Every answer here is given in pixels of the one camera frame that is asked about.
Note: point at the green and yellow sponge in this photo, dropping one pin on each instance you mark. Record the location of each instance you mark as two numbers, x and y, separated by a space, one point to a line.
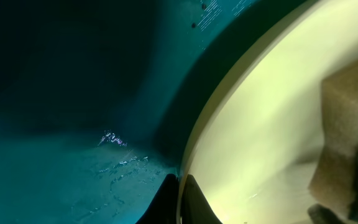
334 184

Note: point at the yellow plate with sauce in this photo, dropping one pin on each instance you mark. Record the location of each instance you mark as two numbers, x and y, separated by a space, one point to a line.
256 145

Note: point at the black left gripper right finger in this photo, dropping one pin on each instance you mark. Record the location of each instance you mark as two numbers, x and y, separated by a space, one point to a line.
195 208

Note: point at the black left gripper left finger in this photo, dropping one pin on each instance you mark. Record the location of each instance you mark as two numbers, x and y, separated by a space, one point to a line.
163 207

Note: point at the teal plastic tray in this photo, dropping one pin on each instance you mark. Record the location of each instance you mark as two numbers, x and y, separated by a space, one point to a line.
98 98

